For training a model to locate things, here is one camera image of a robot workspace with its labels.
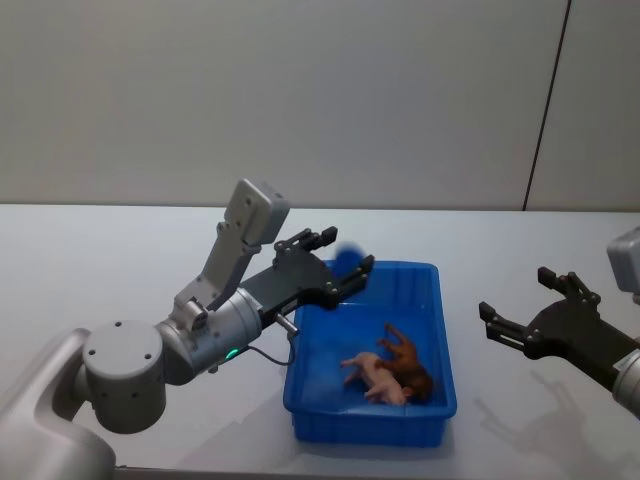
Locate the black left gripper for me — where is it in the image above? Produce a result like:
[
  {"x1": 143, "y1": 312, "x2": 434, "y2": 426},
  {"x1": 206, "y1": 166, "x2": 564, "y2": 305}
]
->
[{"x1": 238, "y1": 226, "x2": 376, "y2": 327}]

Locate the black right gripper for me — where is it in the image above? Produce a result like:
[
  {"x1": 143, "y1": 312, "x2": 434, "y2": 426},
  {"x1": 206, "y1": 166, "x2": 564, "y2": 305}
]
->
[{"x1": 478, "y1": 266, "x2": 640, "y2": 397}]

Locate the small blue toy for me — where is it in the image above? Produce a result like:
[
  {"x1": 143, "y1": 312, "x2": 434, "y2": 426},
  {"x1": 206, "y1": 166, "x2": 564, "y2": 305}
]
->
[{"x1": 335, "y1": 242, "x2": 369, "y2": 275}]

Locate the brown toy lion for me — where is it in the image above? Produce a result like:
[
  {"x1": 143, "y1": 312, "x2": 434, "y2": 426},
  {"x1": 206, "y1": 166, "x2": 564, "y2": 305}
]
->
[{"x1": 376, "y1": 322, "x2": 435, "y2": 404}]

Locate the pink toy pig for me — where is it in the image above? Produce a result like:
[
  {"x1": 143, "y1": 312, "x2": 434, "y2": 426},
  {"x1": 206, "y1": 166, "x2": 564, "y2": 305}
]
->
[{"x1": 341, "y1": 350, "x2": 414, "y2": 407}]

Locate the blue plastic bin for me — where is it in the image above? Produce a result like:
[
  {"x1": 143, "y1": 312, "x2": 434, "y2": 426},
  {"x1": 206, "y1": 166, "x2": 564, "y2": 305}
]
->
[{"x1": 282, "y1": 258, "x2": 459, "y2": 449}]

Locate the thin dark gripper cable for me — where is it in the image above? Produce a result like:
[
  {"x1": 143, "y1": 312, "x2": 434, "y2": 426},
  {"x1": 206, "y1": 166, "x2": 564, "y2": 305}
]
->
[{"x1": 234, "y1": 313, "x2": 301, "y2": 369}]

